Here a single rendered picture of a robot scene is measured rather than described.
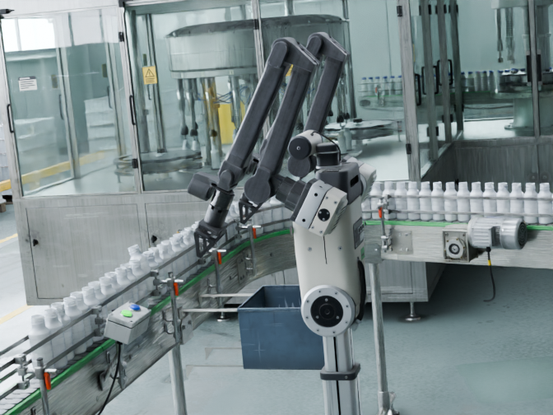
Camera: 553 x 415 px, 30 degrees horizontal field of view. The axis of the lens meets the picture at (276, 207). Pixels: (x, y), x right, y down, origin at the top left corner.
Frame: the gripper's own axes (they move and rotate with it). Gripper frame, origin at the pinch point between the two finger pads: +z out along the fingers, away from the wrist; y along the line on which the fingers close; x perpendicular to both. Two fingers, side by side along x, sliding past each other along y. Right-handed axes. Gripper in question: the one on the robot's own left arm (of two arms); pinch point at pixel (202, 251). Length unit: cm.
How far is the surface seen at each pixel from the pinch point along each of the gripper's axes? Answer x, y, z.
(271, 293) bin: 13, -84, 37
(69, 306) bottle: -29.3, 10.0, 28.6
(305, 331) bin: 32, -52, 32
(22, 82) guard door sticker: -227, -360, 86
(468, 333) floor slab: 105, -323, 106
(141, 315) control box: -9.7, 4.5, 24.4
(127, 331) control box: -10.3, 11.5, 27.2
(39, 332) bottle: -29, 28, 30
